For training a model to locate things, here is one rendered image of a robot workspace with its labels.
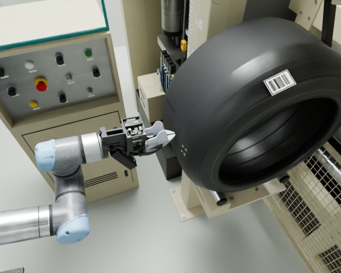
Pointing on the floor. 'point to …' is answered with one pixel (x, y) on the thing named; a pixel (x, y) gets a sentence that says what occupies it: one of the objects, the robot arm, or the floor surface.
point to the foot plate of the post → (185, 214)
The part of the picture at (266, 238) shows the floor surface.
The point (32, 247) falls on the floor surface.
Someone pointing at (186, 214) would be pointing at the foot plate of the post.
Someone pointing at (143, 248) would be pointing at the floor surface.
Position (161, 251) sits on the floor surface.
